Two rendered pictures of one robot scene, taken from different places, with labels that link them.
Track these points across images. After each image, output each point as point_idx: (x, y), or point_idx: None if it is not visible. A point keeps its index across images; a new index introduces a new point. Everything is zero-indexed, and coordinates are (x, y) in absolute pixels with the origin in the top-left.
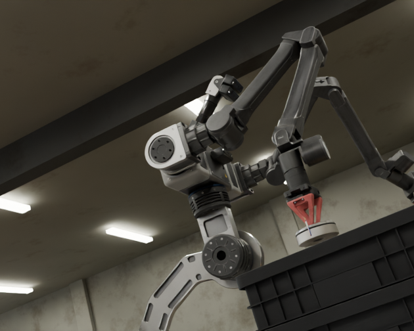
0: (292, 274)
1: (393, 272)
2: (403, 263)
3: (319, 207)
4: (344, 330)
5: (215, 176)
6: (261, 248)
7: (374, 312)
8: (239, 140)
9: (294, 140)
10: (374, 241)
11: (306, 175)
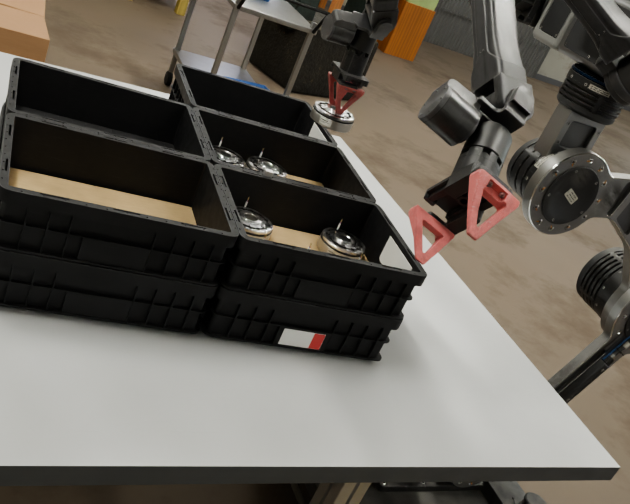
0: (270, 103)
1: (207, 106)
2: (201, 101)
3: (336, 92)
4: None
5: (572, 52)
6: (534, 184)
7: None
8: (468, 0)
9: (367, 11)
10: (217, 87)
11: (344, 54)
